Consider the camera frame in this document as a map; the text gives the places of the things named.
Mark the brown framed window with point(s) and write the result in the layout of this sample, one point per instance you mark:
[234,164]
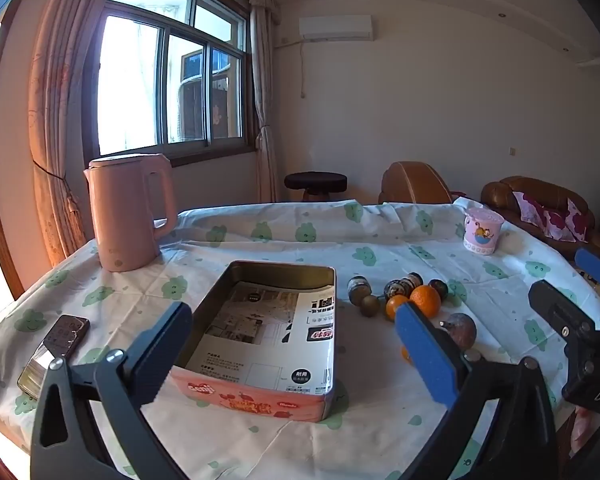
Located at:
[130,85]

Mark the orange patterned curtain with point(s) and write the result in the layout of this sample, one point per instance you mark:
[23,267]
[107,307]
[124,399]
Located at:
[60,110]

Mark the small orange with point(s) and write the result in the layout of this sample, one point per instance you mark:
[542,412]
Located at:
[405,354]
[394,308]

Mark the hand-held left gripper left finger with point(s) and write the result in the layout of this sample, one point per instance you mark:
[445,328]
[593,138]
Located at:
[162,355]

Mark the person's leg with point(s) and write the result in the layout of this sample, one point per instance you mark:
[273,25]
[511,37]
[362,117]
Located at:
[587,430]

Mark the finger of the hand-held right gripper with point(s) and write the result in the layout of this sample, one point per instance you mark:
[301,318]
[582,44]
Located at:
[555,305]
[597,266]

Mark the pink cartoon lidded cup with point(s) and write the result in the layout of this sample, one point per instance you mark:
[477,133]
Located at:
[482,232]

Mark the dark round stool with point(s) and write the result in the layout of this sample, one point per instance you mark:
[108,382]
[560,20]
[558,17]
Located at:
[315,181]

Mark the small dark round taro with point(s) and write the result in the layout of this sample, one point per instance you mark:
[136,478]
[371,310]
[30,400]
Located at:
[394,287]

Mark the pink floral cushion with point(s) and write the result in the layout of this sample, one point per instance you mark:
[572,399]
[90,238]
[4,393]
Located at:
[565,222]
[527,207]

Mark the beige tied curtain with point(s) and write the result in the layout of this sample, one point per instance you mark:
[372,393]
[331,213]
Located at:
[265,160]

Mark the printed paper sheet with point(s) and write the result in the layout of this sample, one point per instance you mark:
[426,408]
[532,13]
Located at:
[260,340]

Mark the pink metal tin box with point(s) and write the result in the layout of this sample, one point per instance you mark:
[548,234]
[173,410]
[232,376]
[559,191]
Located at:
[280,402]

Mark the brown leather sofa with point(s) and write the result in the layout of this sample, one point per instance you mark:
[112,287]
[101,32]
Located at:
[497,195]

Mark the round brown radish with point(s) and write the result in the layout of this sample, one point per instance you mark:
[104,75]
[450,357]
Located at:
[460,331]

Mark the brown leather chair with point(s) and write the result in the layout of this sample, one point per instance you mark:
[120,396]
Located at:
[415,185]

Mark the small brown round fruit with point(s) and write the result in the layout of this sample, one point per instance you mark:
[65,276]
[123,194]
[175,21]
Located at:
[370,306]

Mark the dark taro stub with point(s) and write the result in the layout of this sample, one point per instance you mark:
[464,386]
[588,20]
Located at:
[358,287]

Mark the large orange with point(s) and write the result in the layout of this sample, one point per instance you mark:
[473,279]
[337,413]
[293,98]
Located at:
[426,300]

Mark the white green cloud tablecloth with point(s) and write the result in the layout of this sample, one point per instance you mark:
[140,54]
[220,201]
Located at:
[280,240]

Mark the black mobile phone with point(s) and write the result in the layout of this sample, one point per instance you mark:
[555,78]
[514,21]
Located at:
[55,350]

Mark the white air conditioner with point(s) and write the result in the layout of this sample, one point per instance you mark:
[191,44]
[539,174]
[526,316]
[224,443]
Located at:
[336,27]

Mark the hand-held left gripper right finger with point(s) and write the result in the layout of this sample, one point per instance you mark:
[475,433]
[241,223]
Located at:
[425,355]

